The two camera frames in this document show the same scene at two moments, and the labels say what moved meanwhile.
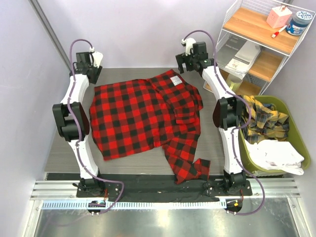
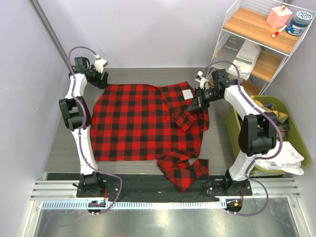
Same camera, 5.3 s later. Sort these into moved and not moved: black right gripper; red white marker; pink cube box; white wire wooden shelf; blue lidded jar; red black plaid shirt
Moved: red black plaid shirt; black right gripper
Not moved: blue lidded jar; red white marker; pink cube box; white wire wooden shelf
